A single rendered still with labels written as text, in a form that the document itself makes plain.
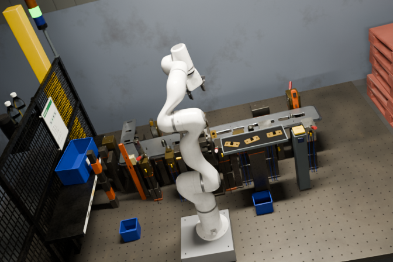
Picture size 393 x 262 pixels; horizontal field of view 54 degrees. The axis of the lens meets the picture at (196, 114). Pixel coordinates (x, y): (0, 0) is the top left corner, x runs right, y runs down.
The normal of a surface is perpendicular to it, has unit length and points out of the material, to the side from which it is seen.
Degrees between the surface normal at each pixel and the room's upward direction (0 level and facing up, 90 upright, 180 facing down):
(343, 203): 0
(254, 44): 90
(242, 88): 90
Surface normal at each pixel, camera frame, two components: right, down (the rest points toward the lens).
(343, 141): -0.22, -0.80
